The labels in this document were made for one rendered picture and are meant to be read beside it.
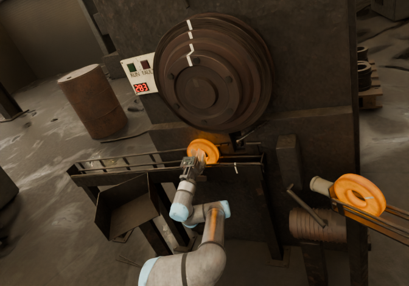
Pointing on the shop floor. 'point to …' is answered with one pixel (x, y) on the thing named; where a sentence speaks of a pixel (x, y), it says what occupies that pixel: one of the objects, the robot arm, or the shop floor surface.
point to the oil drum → (94, 101)
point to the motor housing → (316, 240)
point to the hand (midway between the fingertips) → (201, 150)
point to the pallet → (365, 81)
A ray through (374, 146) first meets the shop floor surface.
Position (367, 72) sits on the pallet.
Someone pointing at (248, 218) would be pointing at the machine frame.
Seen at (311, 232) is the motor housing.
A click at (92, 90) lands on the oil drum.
